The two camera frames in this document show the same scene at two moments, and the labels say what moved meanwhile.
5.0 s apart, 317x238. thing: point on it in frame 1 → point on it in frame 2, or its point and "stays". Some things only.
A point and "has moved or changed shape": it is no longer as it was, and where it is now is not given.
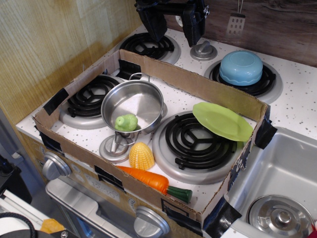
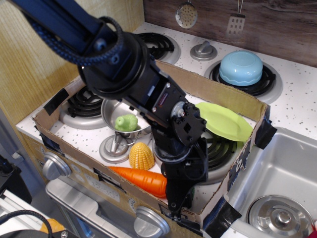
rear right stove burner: [268, 89] stays
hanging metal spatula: [236, 24] stays
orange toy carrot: [159, 183] has moved or changed shape
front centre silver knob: [114, 148] stays
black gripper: [193, 17] → [182, 152]
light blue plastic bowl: [241, 68] stays
